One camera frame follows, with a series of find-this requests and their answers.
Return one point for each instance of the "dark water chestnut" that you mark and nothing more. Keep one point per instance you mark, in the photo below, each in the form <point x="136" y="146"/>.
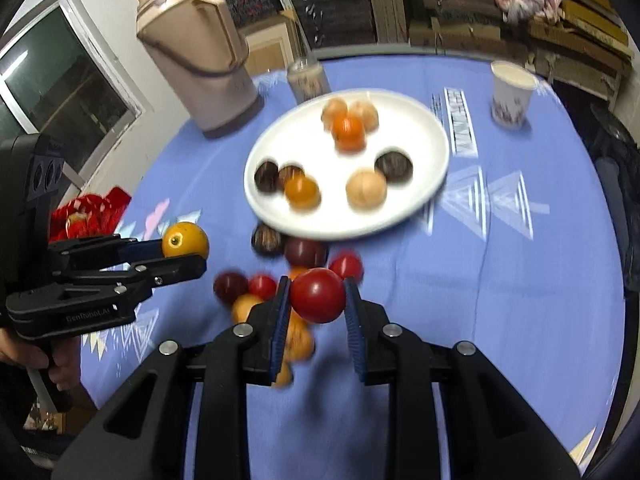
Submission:
<point x="266" y="177"/>
<point x="267" y="242"/>
<point x="395" y="166"/>
<point x="286" y="173"/>

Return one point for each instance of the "small orange tangerine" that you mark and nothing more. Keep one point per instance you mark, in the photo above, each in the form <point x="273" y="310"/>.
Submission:
<point x="348" y="132"/>

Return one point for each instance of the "dark purple plum upper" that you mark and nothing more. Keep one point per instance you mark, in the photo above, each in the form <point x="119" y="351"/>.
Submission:
<point x="305" y="253"/>

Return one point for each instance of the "tan round fruit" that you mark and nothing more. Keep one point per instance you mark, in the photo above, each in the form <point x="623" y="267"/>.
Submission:
<point x="366" y="112"/>
<point x="333" y="107"/>
<point x="366" y="189"/>

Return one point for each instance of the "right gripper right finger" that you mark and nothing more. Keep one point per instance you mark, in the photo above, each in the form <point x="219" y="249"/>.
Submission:
<point x="451" y="413"/>

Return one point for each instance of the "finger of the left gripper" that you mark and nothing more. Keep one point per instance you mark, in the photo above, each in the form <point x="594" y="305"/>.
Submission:
<point x="149" y="273"/>
<point x="125" y="247"/>

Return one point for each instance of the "small tan longan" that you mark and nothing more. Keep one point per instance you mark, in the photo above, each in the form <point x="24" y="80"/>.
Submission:
<point x="295" y="271"/>

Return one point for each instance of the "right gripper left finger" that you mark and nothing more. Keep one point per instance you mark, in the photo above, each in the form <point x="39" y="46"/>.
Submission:
<point x="185" y="402"/>

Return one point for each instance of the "dark purple plum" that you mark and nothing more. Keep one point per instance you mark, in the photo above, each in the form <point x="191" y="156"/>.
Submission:
<point x="305" y="253"/>
<point x="229" y="285"/>

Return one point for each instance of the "large orange tangerine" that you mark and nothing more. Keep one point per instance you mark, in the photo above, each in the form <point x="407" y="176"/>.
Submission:
<point x="299" y="344"/>

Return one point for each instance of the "white drink can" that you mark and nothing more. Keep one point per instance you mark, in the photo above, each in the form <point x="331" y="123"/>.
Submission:
<point x="307" y="79"/>

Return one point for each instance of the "yellow orange fruit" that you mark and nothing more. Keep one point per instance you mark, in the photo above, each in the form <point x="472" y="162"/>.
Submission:
<point x="302" y="193"/>
<point x="183" y="239"/>

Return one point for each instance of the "beige thermos jug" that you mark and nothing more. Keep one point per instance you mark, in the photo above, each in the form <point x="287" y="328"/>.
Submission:
<point x="198" y="50"/>

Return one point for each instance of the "dark purple plum left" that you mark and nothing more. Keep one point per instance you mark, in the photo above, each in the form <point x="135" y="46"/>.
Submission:
<point x="229" y="285"/>

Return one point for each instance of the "blue patterned tablecloth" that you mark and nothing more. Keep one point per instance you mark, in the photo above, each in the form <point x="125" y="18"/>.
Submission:
<point x="519" y="256"/>

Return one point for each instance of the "red cherry tomato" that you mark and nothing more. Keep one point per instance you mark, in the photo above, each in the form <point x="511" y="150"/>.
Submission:
<point x="263" y="285"/>
<point x="318" y="296"/>
<point x="347" y="264"/>

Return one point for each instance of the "white oval plate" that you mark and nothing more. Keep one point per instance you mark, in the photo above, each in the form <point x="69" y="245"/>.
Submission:
<point x="298" y="137"/>

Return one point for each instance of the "dark water chestnut top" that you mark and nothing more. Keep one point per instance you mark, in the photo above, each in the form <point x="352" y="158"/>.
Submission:
<point x="267" y="242"/>

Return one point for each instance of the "person left hand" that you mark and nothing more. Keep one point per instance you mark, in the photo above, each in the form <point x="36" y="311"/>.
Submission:
<point x="63" y="365"/>

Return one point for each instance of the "window frame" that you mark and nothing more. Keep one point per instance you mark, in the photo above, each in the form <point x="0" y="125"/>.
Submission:
<point x="61" y="78"/>

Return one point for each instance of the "streaked yellow pepino large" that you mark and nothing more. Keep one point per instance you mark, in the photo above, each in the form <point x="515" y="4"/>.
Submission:
<point x="240" y="310"/>

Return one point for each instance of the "pink white cloth bundle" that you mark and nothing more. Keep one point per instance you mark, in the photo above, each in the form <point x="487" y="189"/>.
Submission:
<point x="515" y="12"/>

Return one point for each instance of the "streaked yellow pepino small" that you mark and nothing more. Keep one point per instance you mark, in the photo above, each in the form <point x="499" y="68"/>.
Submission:
<point x="284" y="377"/>

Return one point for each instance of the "white paper cup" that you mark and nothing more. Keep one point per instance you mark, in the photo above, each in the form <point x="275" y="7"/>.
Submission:
<point x="513" y="89"/>

